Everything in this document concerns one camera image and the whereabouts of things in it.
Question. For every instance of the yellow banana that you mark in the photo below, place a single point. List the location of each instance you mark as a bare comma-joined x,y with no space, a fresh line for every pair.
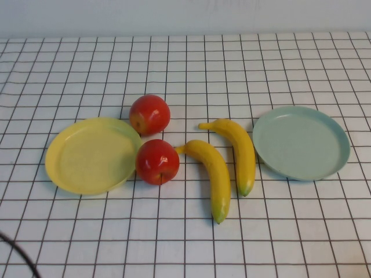
240,150
214,173

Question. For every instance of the white grid-pattern tablecloth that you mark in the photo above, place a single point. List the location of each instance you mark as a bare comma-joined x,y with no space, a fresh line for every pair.
185,72

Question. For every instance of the yellow round plate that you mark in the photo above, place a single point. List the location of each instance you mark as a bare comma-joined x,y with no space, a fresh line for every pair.
87,162

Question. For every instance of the red apple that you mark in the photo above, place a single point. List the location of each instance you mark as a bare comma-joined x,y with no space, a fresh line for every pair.
156,162
149,114

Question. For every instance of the pale blue-green round plate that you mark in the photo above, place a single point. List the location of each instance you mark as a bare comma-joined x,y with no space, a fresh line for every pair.
301,144

